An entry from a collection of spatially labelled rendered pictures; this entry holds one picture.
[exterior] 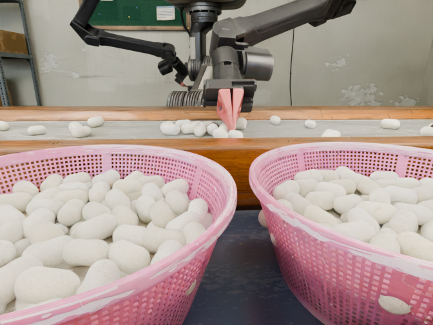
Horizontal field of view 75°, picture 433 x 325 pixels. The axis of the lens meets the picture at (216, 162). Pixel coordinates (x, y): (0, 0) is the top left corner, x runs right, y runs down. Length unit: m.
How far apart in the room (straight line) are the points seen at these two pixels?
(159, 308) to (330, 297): 0.11
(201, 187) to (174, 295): 0.14
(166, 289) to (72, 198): 0.16
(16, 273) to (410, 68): 3.07
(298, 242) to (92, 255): 0.14
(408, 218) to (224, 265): 0.16
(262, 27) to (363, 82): 2.26
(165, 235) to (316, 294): 0.12
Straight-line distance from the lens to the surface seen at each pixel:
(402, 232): 0.25
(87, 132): 0.57
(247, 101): 0.58
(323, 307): 0.24
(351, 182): 0.34
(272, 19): 0.76
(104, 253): 0.21
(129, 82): 2.77
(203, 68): 1.17
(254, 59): 0.63
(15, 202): 0.32
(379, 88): 2.99
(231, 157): 0.36
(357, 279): 0.19
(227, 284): 0.27
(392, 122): 0.72
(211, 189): 0.27
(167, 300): 0.17
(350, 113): 0.83
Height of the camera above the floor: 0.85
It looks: 17 degrees down
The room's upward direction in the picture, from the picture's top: straight up
